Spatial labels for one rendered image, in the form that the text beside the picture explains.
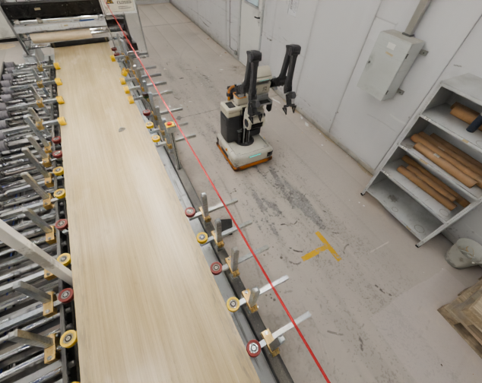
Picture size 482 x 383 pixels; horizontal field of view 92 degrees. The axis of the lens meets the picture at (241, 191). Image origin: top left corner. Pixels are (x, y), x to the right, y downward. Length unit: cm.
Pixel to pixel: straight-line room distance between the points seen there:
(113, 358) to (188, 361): 39
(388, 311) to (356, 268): 46
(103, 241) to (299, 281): 185
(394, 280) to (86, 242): 288
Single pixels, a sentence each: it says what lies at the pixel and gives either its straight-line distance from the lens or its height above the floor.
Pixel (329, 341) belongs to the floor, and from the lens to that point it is 260.
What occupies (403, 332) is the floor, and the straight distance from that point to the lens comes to 293.
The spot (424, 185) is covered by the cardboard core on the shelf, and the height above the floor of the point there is 58.
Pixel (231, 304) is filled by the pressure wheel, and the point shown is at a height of 90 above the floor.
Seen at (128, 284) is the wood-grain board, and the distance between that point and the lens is 171.
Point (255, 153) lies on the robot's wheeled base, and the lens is 328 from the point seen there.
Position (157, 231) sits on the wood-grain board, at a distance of 182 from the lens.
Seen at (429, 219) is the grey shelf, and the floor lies 14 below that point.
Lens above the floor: 242
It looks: 50 degrees down
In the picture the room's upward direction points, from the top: 4 degrees clockwise
